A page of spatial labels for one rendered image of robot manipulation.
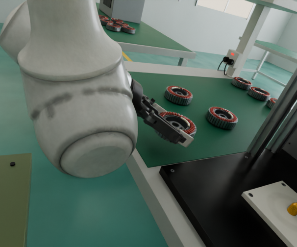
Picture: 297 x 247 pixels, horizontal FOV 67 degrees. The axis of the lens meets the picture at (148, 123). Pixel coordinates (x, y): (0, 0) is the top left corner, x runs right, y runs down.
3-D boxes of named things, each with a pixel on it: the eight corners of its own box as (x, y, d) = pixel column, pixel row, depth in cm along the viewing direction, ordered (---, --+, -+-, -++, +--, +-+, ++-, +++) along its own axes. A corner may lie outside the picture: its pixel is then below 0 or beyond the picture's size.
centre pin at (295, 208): (292, 216, 47) (300, 209, 46) (284, 209, 49) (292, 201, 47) (298, 214, 48) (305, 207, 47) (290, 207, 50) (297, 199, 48)
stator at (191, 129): (165, 147, 54) (170, 135, 52) (145, 121, 62) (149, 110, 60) (200, 143, 60) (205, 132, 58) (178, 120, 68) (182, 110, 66)
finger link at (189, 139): (177, 127, 52) (179, 129, 51) (192, 137, 57) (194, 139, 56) (168, 136, 53) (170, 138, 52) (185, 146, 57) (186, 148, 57)
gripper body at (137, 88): (137, 85, 42) (166, 106, 48) (122, 67, 48) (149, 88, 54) (113, 115, 43) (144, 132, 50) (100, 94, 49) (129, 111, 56)
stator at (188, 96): (195, 105, 92) (198, 97, 90) (173, 106, 86) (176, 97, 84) (180, 92, 100) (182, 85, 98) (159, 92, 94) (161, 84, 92)
